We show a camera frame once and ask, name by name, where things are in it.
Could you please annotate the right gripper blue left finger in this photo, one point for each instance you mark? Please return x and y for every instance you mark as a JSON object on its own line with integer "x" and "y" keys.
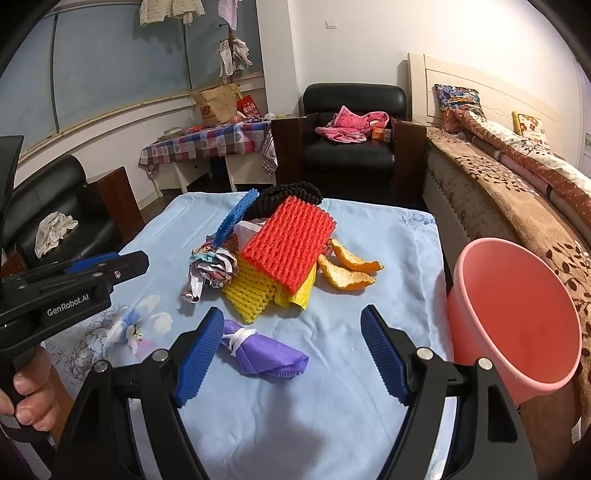
{"x": 193, "y": 352}

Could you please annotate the pink clothes on armchair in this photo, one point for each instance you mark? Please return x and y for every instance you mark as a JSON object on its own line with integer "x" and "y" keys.
{"x": 347, "y": 127}

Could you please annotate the purple cloth bundle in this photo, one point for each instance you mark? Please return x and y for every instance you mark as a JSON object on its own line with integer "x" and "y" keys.
{"x": 258, "y": 354}

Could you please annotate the blue foam fruit net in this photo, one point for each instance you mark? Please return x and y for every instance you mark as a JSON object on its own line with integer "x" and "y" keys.
{"x": 235, "y": 215}

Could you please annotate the white bed headboard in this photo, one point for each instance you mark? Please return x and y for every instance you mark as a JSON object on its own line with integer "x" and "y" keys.
{"x": 498, "y": 98}

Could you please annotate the black leather armchair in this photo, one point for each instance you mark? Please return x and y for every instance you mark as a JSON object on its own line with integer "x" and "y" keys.
{"x": 373, "y": 171}

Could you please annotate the orange peel piece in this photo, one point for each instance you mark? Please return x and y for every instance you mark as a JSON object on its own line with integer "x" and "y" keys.
{"x": 342, "y": 278}
{"x": 353, "y": 262}

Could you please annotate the pink plastic trash bucket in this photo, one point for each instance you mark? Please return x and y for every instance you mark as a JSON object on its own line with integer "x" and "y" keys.
{"x": 506, "y": 304}

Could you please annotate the colourful cartoon pillow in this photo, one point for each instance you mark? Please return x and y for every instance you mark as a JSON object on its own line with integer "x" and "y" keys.
{"x": 454, "y": 99}

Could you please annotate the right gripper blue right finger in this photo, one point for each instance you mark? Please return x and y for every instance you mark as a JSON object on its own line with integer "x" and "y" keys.
{"x": 391, "y": 350}

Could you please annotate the brown paper bag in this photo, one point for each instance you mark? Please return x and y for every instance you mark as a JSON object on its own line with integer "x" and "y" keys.
{"x": 216, "y": 105}

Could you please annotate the person's left hand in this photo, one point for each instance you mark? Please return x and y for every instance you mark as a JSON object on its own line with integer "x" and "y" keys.
{"x": 39, "y": 408}

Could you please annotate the yellow foam fruit net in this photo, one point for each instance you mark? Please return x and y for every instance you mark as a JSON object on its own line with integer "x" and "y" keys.
{"x": 250, "y": 291}

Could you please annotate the red foam fruit net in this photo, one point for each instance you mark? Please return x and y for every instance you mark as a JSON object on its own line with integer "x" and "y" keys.
{"x": 290, "y": 242}

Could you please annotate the bed with brown blanket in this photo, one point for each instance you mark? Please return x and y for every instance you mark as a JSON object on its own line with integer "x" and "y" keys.
{"x": 476, "y": 191}

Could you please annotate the pink white bag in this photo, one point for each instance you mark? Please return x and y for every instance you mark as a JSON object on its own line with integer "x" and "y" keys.
{"x": 245, "y": 230}

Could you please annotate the red gift bag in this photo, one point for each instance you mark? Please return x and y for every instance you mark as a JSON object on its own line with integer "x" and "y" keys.
{"x": 247, "y": 106}

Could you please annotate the white rag on armchair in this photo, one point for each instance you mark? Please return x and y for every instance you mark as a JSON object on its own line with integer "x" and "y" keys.
{"x": 51, "y": 230}

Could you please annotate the black foam fruit net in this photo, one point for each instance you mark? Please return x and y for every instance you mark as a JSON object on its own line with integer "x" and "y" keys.
{"x": 270, "y": 199}

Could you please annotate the plaid tablecloth side table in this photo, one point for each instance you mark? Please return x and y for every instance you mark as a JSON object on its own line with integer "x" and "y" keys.
{"x": 231, "y": 154}

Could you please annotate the yellow floral pillow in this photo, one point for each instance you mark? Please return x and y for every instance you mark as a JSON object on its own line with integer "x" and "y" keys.
{"x": 531, "y": 128}

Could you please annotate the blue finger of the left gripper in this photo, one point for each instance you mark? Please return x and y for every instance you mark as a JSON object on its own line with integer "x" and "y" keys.
{"x": 90, "y": 262}
{"x": 53, "y": 276}

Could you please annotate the hanging white cloth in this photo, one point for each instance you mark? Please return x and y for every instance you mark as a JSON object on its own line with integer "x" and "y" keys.
{"x": 234, "y": 54}

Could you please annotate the light blue tablecloth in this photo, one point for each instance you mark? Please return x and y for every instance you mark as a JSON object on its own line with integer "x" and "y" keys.
{"x": 295, "y": 395}

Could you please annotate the orange box on armchair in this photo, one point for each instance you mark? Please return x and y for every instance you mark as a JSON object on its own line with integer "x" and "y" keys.
{"x": 382, "y": 134}

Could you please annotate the floral quilt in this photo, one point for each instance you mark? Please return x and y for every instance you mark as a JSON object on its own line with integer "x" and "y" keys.
{"x": 569, "y": 183}

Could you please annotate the snack wrapper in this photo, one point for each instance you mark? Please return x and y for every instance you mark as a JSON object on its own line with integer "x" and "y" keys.
{"x": 210, "y": 266}

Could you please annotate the hanging beige clothes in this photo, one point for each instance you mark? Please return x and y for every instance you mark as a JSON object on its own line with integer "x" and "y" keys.
{"x": 155, "y": 11}

